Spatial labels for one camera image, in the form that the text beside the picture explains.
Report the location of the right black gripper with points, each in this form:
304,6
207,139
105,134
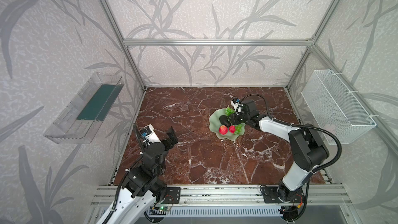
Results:
238,117

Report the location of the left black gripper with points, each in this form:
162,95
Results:
166,141

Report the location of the red fake apple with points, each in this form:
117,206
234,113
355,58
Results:
233,129
223,130

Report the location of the green fake grape bunch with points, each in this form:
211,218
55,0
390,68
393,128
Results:
234,120

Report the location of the dark fake avocado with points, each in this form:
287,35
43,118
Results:
224,121

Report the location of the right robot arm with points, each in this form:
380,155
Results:
307,146

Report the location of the green scalloped fruit bowl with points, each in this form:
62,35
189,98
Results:
214,125

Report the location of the green circuit board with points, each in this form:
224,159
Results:
161,210

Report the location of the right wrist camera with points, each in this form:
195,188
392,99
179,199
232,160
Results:
237,105

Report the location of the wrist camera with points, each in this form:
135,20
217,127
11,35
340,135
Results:
149,136
237,105

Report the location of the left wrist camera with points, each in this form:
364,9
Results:
149,136

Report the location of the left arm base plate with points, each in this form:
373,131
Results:
169,194

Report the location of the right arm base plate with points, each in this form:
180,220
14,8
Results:
273,194

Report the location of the white wire mesh basket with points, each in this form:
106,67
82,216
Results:
335,107

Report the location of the aluminium front rail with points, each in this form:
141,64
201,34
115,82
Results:
212,195

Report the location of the clear acrylic wall shelf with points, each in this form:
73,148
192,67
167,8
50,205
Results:
81,120

